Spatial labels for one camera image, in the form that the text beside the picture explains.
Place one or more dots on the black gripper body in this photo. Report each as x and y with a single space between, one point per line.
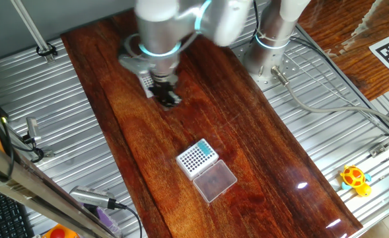
162 90

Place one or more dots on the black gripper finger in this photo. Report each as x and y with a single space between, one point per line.
174 99
164 102

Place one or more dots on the white tip rack clear lid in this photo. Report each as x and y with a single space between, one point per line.
147 84
214 180

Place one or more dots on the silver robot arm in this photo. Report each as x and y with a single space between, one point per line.
158 36

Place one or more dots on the dark red wooden board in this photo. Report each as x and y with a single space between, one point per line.
167 148

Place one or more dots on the silver stand rod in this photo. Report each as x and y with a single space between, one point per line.
32 31

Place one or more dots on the brown wooden board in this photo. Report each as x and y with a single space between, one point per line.
333 20

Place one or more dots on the yellow orange turtle toy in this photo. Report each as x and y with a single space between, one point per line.
354 178

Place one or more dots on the black keyboard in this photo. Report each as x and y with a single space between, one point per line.
2 218

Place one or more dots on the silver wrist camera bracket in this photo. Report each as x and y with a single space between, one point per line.
133 64

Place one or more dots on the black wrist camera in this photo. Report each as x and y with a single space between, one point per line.
123 52

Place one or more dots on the silver depth camera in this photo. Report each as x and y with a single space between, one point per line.
91 197

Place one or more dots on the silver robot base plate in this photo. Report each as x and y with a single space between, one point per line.
291 67

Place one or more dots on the side camera mount arm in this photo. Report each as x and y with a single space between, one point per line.
49 153

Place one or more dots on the small grey side camera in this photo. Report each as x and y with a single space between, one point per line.
33 127

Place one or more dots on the aluminium frame beam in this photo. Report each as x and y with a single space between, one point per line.
32 193

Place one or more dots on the aluminium bar with bracket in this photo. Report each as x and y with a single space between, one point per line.
375 151

